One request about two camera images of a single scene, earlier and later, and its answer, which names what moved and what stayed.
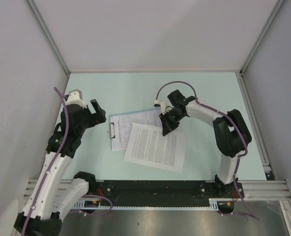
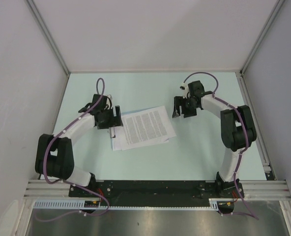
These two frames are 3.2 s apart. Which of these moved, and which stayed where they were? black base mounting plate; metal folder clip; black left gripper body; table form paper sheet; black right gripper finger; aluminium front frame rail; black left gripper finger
Moved: black left gripper body; black left gripper finger; black right gripper finger; table form paper sheet
Stayed: aluminium front frame rail; metal folder clip; black base mounting plate
